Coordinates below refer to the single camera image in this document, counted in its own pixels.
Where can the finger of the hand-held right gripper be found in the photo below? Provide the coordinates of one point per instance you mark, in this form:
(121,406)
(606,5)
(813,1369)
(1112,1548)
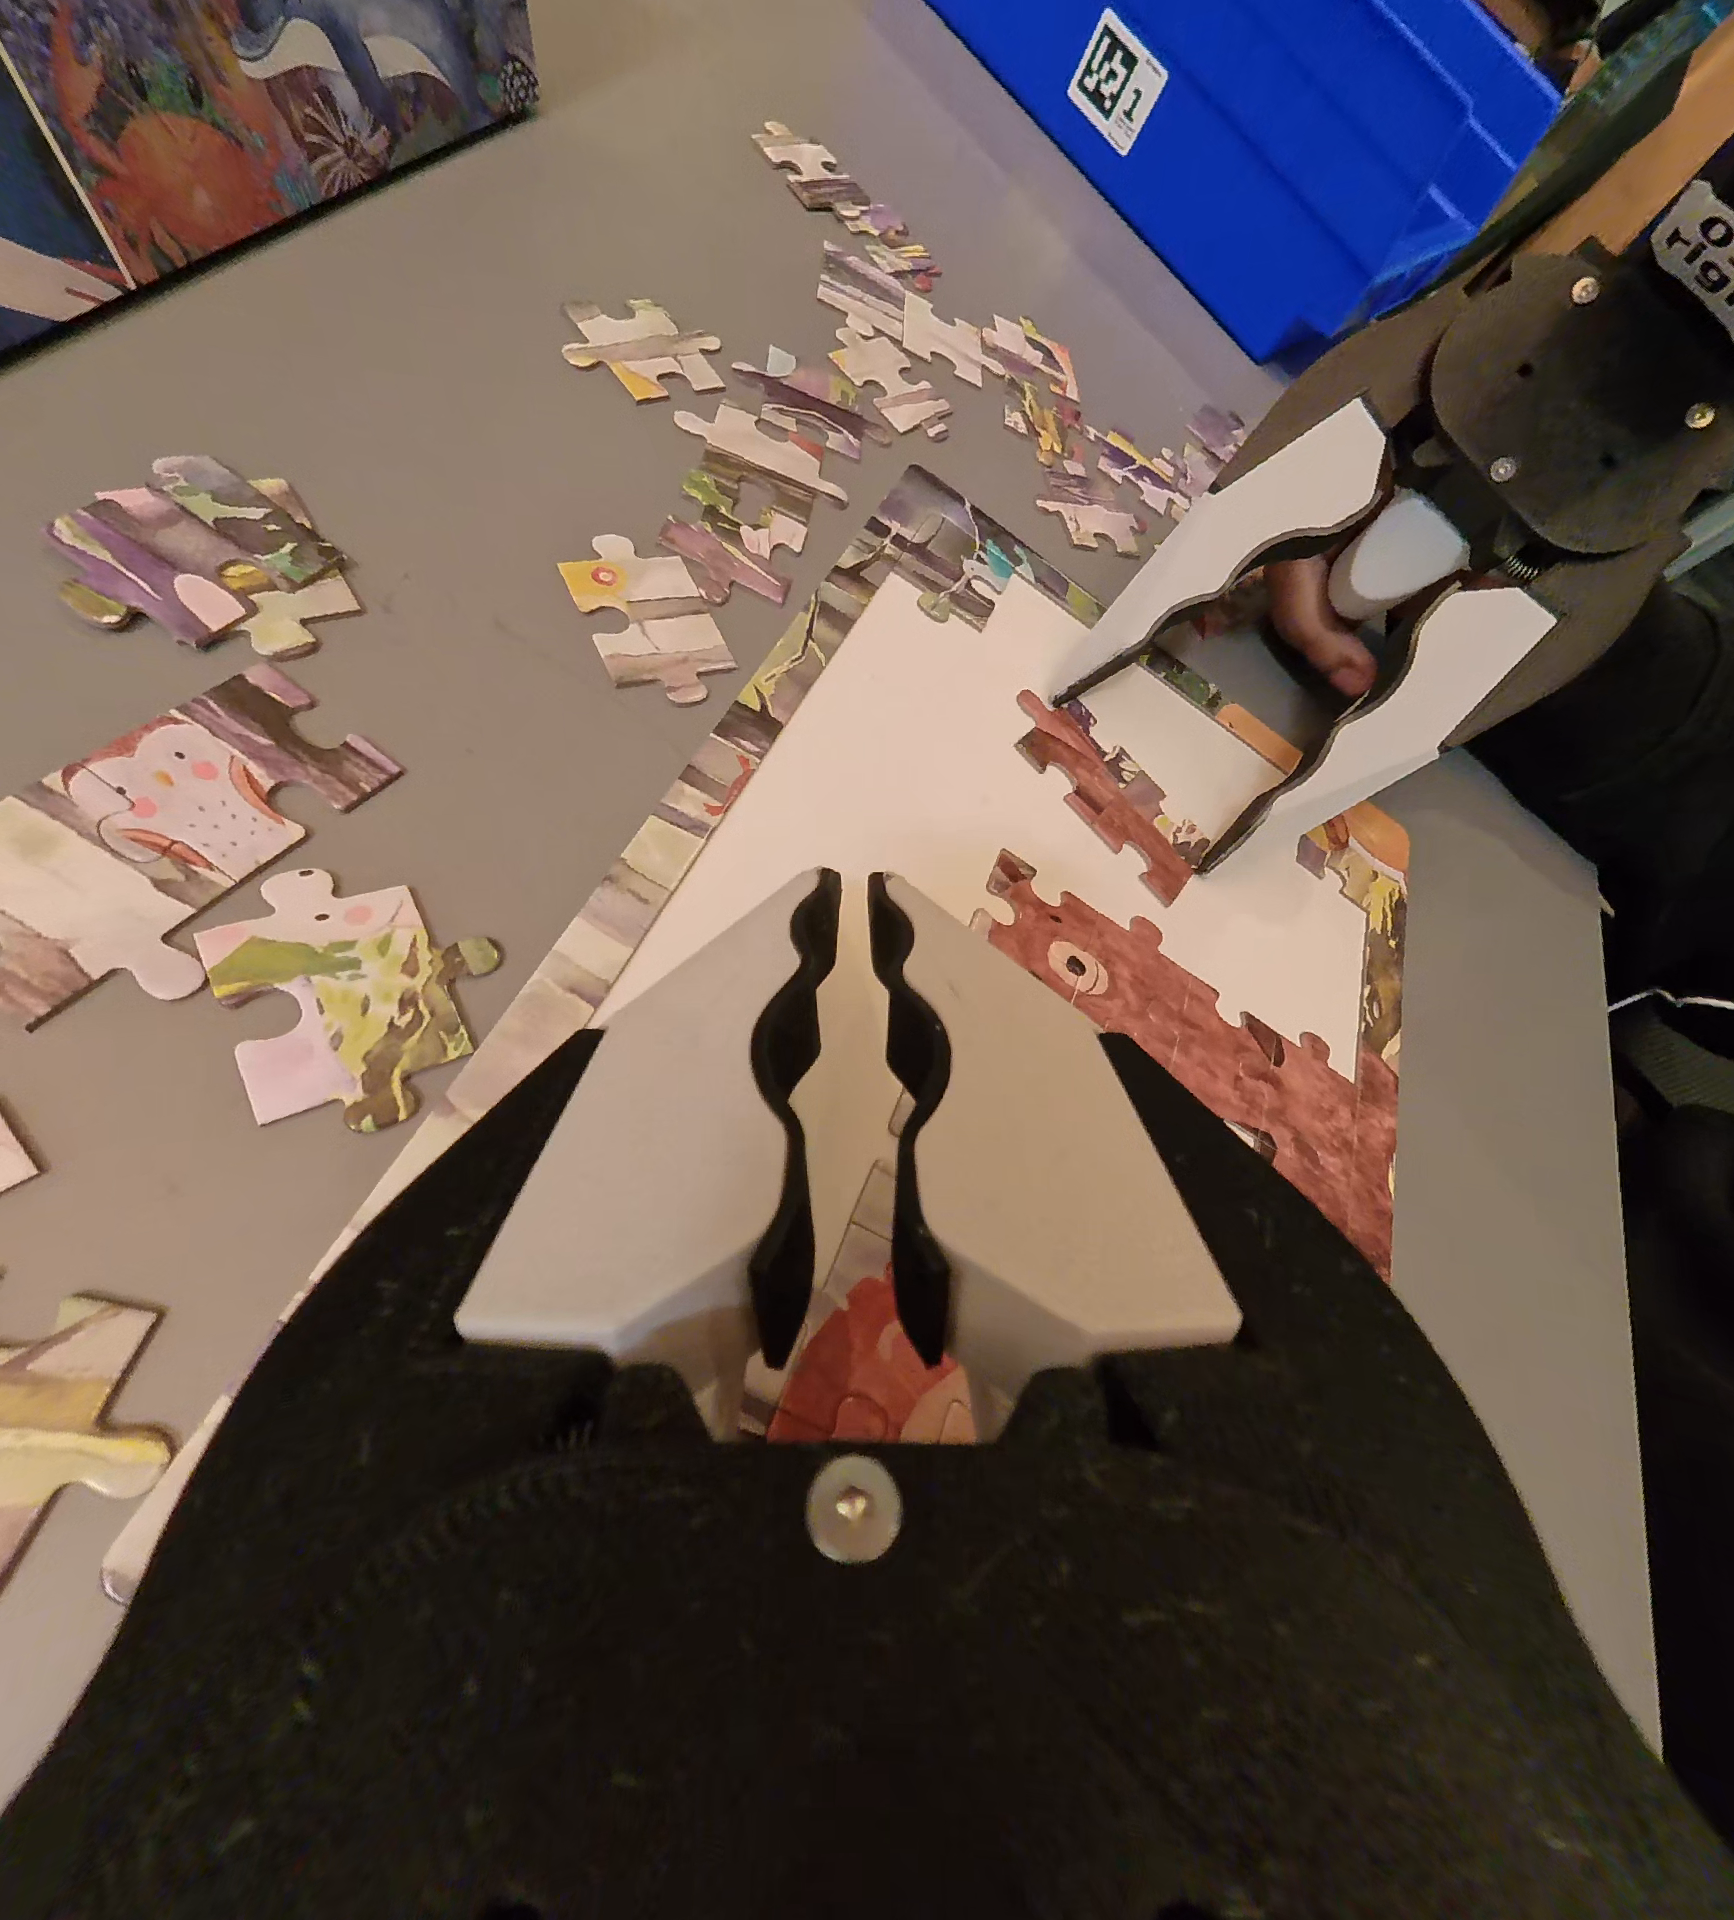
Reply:
(1436,676)
(1257,511)

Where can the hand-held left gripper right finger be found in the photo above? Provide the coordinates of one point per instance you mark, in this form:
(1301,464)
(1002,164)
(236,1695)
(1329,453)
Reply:
(1077,1201)

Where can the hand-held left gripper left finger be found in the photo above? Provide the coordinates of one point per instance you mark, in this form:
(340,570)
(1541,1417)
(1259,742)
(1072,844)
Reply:
(611,1201)

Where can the orange yellow puzzle piece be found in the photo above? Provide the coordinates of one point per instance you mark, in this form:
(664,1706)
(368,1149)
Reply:
(1354,868)

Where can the dark teal spot puzzle piece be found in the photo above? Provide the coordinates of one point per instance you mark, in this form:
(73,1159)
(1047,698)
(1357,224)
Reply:
(972,586)

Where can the dark brown puzzle piece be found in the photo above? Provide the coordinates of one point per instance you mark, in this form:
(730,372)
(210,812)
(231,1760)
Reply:
(1084,751)

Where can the reddish brown puzzle piece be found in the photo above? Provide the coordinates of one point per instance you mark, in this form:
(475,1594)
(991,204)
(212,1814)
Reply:
(1159,840)

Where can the lion jigsaw puzzle board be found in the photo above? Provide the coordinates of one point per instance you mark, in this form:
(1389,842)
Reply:
(881,751)

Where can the pile of puzzle pieces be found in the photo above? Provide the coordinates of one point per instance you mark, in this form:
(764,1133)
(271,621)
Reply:
(207,810)

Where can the tree branch puzzle piece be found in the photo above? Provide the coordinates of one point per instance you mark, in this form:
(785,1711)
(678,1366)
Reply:
(12,1425)

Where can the person's right forearm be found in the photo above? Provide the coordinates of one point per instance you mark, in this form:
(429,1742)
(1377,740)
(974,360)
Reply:
(1676,751)

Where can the person's right hand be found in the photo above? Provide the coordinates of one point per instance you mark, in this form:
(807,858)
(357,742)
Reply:
(1324,646)

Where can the joined brown bear puzzle section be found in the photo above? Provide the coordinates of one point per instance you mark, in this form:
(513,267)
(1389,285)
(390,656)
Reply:
(1226,1080)

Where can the wooden beam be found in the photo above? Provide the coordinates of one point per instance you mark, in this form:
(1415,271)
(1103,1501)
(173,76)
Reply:
(1685,113)

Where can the blue bin with white label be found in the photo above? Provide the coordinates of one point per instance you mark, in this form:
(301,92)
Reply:
(1287,136)

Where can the space print puzzle box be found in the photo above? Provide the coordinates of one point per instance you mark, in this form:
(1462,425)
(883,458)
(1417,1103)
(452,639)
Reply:
(207,120)

